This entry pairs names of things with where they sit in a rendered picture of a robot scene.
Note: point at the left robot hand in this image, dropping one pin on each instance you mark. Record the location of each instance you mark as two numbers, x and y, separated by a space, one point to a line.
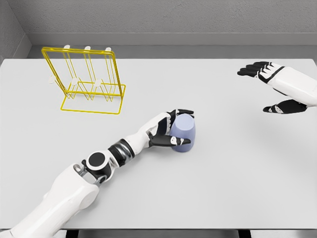
158 125

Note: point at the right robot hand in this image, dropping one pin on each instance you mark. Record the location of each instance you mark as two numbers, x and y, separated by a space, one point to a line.
287 81

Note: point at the lavender blue cup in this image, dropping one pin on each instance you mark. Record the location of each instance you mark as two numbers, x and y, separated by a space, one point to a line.
184 131

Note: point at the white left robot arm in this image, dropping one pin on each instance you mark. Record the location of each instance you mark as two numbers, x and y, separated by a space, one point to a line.
74 188

